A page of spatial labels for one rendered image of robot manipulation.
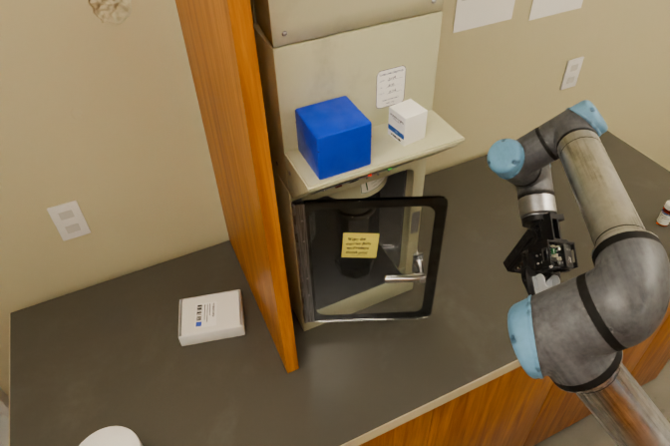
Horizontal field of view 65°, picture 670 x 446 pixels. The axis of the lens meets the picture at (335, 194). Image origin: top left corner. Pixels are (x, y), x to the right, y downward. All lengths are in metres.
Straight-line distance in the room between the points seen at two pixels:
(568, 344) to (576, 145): 0.37
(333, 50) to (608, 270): 0.54
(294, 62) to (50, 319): 1.02
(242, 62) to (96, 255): 0.97
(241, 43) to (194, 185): 0.81
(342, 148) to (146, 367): 0.79
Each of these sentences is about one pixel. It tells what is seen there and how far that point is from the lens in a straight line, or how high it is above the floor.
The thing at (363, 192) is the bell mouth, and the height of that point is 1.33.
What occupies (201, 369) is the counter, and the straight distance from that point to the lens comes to 1.38.
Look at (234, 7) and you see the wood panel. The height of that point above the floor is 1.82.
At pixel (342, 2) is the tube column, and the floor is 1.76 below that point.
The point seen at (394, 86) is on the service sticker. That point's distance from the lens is 1.01.
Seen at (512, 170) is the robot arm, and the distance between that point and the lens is 1.10.
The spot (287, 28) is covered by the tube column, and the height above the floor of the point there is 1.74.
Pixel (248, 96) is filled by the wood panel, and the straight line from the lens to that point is 0.79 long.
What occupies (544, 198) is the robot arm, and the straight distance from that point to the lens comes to 1.19.
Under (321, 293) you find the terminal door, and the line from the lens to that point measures 1.25.
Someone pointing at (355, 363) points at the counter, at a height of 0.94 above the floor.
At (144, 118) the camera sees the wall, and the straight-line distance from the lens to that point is 1.37.
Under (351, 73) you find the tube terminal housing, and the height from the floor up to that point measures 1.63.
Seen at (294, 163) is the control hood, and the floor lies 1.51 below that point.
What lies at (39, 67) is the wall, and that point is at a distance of 1.30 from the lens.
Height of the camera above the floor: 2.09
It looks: 41 degrees down
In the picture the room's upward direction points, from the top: 2 degrees counter-clockwise
